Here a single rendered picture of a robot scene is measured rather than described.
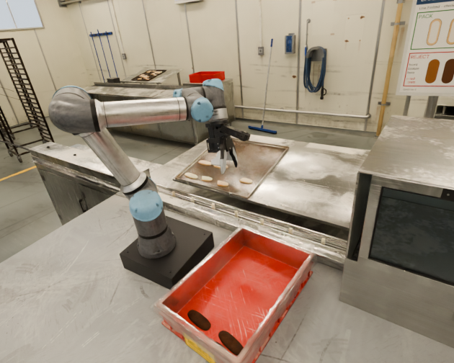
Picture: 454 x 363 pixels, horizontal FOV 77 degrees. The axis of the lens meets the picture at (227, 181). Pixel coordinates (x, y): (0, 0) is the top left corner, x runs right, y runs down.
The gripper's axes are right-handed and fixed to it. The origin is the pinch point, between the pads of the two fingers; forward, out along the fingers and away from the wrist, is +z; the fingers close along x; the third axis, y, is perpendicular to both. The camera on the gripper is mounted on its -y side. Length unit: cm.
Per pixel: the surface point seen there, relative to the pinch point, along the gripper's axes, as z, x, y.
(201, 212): 21.0, -15.3, 25.7
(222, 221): 24.7, -11.1, 13.2
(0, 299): 33, 48, 82
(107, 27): -295, -465, 442
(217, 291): 39.7, 21.3, 3.7
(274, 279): 40.1, 10.6, -14.6
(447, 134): -4, -4, -71
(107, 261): 30, 21, 54
